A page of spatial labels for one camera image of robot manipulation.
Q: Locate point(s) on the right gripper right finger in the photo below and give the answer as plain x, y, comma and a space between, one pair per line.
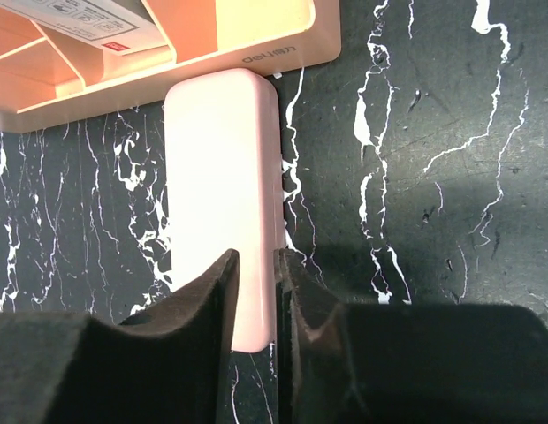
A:
359, 362

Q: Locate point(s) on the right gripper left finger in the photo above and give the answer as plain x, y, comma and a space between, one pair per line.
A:
165, 364

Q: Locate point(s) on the pink glasses case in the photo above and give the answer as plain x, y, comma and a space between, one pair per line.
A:
224, 187

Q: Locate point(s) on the orange desk organizer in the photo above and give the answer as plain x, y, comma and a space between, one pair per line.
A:
48, 78

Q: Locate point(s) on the grey white small box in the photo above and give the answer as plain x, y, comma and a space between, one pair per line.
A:
119, 27

